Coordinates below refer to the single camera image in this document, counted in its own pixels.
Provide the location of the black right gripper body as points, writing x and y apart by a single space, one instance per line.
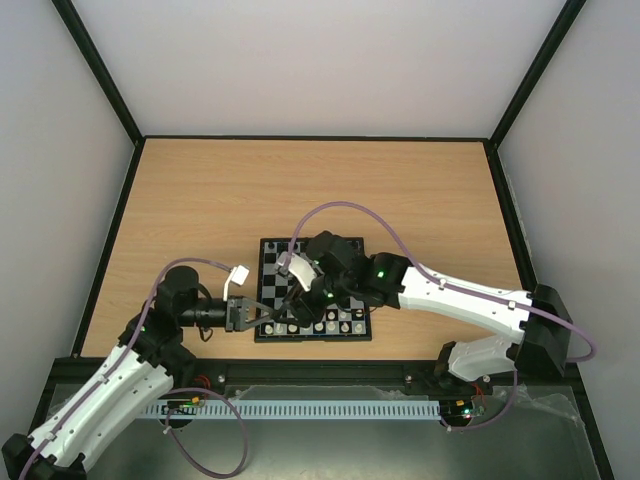
298 308

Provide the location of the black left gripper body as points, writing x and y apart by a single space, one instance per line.
234 317

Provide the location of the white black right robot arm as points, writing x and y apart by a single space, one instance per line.
529 330

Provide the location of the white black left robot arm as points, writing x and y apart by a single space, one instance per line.
148 362

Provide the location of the black and white chessboard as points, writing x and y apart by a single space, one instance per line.
271 287

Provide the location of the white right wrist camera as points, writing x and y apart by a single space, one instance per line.
292 265

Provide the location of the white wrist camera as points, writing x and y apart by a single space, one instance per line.
237 276
292 265

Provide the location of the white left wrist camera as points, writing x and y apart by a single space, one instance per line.
237 276

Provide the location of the black aluminium rail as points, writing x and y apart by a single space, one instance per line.
410 377

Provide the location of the white cable duct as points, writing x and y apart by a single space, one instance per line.
300 410

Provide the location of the black enclosure frame post left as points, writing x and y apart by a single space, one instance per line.
89 51

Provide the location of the black enclosure frame post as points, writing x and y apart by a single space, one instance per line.
543 57
89 51

